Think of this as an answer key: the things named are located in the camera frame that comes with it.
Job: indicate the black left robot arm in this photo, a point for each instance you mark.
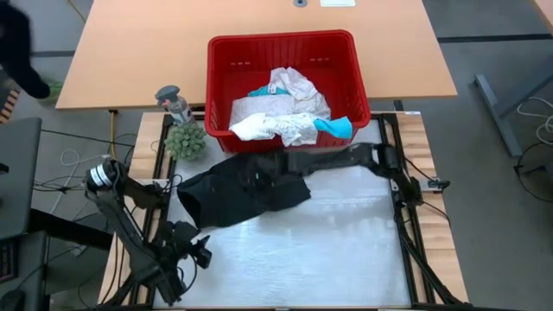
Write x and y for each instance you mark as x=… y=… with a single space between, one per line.
x=125 y=229

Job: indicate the black t-shirt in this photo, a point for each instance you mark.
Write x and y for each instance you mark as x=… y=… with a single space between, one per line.
x=216 y=198

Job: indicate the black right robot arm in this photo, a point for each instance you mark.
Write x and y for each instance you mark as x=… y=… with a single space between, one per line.
x=337 y=157

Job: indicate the thin white crumpled garment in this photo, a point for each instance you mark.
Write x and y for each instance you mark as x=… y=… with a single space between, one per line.
x=294 y=82

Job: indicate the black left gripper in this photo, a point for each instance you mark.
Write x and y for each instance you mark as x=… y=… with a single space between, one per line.
x=181 y=244

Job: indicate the grey metal desk leg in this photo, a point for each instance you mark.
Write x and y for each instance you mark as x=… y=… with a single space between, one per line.
x=492 y=112

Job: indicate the black keyboard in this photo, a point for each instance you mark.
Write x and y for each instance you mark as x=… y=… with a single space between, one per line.
x=6 y=259

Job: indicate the black aluminium table frame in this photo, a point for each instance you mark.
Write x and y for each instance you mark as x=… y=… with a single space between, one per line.
x=408 y=268

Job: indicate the green artificial plant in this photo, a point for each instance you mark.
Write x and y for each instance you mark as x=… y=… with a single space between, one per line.
x=186 y=141

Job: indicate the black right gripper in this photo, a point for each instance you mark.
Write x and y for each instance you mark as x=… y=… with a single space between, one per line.
x=268 y=170

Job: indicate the white card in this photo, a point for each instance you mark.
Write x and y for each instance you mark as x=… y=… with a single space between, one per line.
x=337 y=2

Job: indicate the white lace garment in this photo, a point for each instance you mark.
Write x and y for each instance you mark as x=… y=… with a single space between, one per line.
x=268 y=121

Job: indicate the wooden desk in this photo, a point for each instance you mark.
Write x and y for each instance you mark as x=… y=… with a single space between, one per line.
x=151 y=52
x=546 y=10

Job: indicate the red plastic laundry bin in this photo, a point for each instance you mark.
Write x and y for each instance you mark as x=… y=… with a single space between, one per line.
x=242 y=52

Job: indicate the teal garment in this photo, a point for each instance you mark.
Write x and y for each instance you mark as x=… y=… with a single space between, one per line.
x=334 y=127

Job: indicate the hazard striped floor mat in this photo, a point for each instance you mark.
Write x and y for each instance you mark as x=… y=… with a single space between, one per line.
x=9 y=105

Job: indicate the person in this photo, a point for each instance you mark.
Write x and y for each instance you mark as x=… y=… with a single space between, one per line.
x=17 y=43

